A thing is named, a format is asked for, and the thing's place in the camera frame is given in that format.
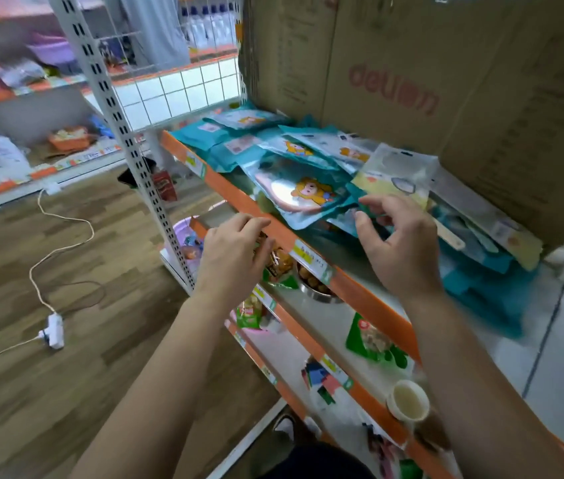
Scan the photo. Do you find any person's left hand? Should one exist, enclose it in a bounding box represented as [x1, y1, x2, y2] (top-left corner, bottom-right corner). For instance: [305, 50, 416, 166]
[195, 213, 277, 307]

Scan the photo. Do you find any person's right hand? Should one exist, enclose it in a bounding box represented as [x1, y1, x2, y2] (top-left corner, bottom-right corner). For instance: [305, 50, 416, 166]
[354, 194, 446, 298]

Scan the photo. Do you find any yellow hand mirror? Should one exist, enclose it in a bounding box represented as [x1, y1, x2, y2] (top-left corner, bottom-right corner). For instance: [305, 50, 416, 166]
[350, 143, 468, 251]

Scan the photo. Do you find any cream packaged hand mirror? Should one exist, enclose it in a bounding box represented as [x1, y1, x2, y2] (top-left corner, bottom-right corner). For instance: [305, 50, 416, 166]
[429, 164, 545, 273]

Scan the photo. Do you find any messy pile of teal packets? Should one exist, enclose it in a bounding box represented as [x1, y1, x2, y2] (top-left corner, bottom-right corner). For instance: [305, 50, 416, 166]
[169, 102, 537, 340]

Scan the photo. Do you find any white metal shelf orange trim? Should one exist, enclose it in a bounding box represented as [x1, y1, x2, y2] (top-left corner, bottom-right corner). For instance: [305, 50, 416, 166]
[47, 0, 462, 479]
[461, 229, 564, 479]

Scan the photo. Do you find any person's left forearm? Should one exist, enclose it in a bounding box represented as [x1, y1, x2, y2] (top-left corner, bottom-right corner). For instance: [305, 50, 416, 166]
[70, 291, 258, 479]

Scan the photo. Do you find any person's right forearm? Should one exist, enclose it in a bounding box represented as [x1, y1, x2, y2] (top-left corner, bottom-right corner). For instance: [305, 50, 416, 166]
[401, 283, 564, 479]

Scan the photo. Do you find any person's white black shoe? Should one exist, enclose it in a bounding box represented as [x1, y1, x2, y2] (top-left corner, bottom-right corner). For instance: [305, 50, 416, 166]
[273, 413, 322, 444]

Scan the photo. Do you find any person's black shirt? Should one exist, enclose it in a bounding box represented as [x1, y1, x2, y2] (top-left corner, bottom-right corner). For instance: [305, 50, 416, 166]
[261, 443, 378, 479]

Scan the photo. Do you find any brown snack packet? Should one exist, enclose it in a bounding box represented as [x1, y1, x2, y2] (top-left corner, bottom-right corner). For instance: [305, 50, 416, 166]
[261, 246, 298, 290]

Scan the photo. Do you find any green snack packet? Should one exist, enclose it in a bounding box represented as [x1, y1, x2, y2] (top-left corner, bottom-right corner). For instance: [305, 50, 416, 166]
[234, 293, 265, 330]
[345, 313, 409, 370]

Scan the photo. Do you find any lilac plastic basin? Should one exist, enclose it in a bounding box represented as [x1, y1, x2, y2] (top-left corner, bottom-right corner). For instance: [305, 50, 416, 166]
[171, 216, 208, 275]

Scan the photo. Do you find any yellow white price label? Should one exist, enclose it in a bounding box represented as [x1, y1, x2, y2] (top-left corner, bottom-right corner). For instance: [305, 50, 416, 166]
[184, 150, 208, 179]
[289, 239, 335, 286]

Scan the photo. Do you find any red snack packet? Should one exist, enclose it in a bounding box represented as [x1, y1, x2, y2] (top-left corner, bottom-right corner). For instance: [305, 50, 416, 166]
[151, 169, 179, 203]

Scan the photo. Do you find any pile of colourful cards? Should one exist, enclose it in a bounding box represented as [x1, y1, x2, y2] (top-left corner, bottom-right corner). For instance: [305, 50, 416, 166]
[301, 359, 342, 406]

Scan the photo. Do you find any beige paper cup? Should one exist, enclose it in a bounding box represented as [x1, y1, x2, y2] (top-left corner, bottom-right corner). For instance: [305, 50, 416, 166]
[386, 379, 431, 424]

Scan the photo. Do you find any brown plastic cup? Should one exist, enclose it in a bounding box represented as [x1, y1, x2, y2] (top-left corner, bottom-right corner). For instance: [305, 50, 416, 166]
[414, 413, 450, 452]

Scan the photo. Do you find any brown cardboard sheet red print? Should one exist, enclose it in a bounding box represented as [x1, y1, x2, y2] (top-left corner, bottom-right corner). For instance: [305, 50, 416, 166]
[239, 0, 564, 253]

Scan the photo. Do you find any orange snack tray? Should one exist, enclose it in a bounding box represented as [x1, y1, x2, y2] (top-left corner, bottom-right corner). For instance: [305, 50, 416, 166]
[47, 125, 93, 153]

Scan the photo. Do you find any white bottle blue cap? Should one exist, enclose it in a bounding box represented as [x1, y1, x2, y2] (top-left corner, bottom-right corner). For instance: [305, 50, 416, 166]
[0, 128, 31, 170]

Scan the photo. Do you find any white power strip with cable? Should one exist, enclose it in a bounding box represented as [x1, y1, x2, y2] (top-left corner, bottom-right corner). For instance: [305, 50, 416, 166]
[0, 186, 95, 373]

